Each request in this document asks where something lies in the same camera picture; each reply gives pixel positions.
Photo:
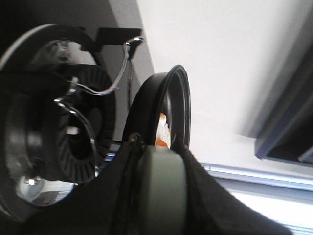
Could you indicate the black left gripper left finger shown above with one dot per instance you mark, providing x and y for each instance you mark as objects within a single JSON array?
[{"x": 102, "y": 207}]

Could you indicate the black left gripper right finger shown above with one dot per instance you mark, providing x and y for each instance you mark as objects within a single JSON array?
[{"x": 212, "y": 210}]

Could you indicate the fried egg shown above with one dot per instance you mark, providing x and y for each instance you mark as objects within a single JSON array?
[{"x": 163, "y": 134}]

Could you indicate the black frying pan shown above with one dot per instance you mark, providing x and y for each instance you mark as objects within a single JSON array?
[{"x": 160, "y": 195}]

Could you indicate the left black burner grate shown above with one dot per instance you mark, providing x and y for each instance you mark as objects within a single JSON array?
[{"x": 44, "y": 48}]

